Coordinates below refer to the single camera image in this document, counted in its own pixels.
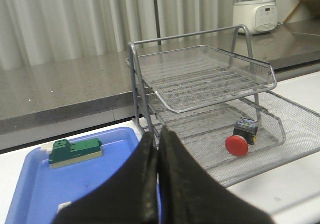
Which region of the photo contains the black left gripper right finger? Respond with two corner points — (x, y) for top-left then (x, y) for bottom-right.
(158, 127), (273, 224)

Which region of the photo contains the blue plastic tray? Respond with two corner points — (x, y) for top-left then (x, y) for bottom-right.
(4, 126), (163, 224)

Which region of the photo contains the silver rack frame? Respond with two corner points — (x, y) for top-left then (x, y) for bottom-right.
(128, 24), (253, 139)

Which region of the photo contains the white grey terminal block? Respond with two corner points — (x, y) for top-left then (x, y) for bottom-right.
(56, 201), (72, 214)

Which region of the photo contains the red emergency stop button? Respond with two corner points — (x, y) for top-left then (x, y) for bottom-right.
(225, 118), (258, 157)

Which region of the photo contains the grey back counter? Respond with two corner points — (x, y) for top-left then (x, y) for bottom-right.
(0, 19), (320, 149)

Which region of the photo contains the silver mesh tray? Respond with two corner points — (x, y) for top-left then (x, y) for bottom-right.
(147, 95), (286, 153)
(147, 92), (320, 187)
(127, 45), (277, 113)

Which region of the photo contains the white blender appliance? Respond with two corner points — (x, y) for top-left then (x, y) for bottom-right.
(232, 0), (278, 35)

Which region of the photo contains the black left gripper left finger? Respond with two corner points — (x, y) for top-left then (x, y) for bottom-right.
(53, 132), (158, 224)

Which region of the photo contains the green switch module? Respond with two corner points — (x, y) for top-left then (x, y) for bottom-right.
(40, 138), (103, 169)

